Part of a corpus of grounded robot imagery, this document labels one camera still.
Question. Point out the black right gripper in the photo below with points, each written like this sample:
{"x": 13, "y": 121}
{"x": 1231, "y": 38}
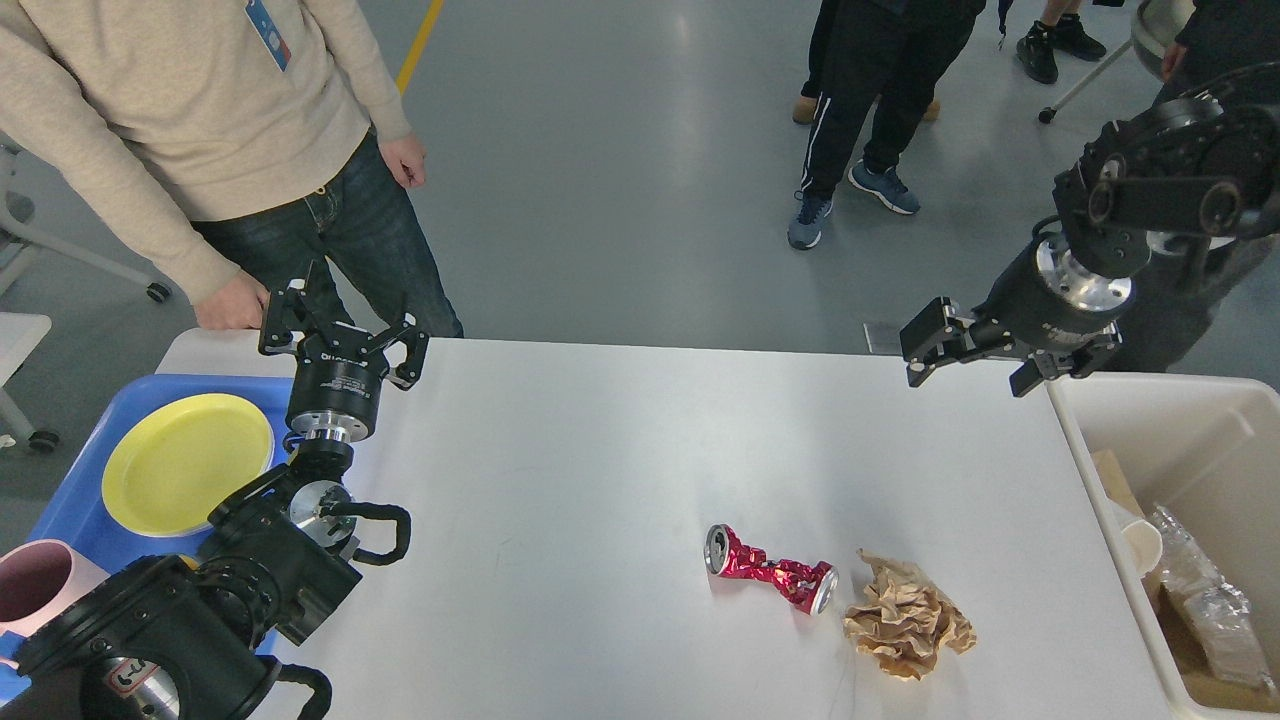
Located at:
{"x": 1057, "y": 316}

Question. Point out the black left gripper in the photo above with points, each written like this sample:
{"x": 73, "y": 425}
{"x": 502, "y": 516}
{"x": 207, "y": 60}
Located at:
{"x": 334, "y": 395}

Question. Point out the brown paper bag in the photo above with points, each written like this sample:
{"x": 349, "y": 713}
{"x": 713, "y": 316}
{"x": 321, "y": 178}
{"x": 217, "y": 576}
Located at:
{"x": 1114, "y": 481}

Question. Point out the yellow plastic plate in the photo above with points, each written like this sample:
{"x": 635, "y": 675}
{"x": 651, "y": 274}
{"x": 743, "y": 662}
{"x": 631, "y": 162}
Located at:
{"x": 173, "y": 467}

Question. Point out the white paper cup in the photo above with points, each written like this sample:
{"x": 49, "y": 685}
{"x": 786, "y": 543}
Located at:
{"x": 1141, "y": 538}

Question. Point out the brown paper ball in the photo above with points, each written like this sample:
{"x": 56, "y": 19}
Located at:
{"x": 905, "y": 620}

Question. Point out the crushed red soda can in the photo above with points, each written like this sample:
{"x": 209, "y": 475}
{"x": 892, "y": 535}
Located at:
{"x": 808, "y": 588}

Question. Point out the silver foil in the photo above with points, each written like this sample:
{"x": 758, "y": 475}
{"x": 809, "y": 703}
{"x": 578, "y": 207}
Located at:
{"x": 1217, "y": 615}

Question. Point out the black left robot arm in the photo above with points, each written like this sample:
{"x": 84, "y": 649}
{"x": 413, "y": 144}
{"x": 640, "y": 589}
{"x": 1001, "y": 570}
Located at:
{"x": 177, "y": 637}

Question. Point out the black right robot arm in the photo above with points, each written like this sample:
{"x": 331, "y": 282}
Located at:
{"x": 1202, "y": 165}

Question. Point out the person in beige sweater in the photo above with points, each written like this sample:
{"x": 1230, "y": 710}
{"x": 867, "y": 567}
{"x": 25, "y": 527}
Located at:
{"x": 172, "y": 121}

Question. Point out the white plastic bin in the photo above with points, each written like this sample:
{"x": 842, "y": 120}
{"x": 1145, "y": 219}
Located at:
{"x": 1207, "y": 448}

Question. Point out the person with tan shoes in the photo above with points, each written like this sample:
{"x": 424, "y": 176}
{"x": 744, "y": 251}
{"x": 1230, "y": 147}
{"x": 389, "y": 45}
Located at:
{"x": 806, "y": 104}

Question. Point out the person in striped track pants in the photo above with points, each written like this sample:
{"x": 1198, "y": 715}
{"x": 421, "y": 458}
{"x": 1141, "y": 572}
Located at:
{"x": 883, "y": 62}

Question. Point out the blue id badge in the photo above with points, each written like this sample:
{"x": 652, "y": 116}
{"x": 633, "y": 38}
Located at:
{"x": 271, "y": 37}

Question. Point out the blue plastic tray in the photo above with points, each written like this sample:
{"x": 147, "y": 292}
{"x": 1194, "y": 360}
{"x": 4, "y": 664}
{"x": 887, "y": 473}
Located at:
{"x": 77, "y": 515}

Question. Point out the person with black sneakers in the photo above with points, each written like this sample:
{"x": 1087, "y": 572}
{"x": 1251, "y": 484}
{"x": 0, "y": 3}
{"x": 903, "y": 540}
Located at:
{"x": 1059, "y": 30}

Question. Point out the white side table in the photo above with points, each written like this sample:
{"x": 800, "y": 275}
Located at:
{"x": 21, "y": 333}

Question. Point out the white office chair right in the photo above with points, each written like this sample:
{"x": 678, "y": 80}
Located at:
{"x": 1155, "y": 24}

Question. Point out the person in dark grey clothes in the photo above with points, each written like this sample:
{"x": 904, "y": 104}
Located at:
{"x": 1177, "y": 295}

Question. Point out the brown paper in bin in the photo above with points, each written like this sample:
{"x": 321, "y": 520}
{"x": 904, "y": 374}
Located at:
{"x": 1192, "y": 665}

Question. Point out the pink ribbed mug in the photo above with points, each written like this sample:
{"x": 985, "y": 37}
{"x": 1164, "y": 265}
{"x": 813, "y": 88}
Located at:
{"x": 41, "y": 579}

